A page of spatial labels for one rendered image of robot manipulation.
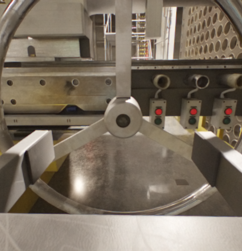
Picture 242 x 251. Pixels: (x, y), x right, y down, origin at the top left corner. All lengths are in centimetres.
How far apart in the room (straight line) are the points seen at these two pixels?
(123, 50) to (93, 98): 81
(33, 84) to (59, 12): 39
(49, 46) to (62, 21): 21
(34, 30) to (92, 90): 40
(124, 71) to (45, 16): 85
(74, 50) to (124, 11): 91
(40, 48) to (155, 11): 67
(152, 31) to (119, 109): 91
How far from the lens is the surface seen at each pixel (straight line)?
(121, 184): 159
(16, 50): 128
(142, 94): 100
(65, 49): 117
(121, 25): 25
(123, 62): 25
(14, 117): 114
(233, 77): 98
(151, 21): 112
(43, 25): 107
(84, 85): 105
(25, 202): 143
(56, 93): 110
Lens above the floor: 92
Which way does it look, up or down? 18 degrees down
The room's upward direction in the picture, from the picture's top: 1 degrees counter-clockwise
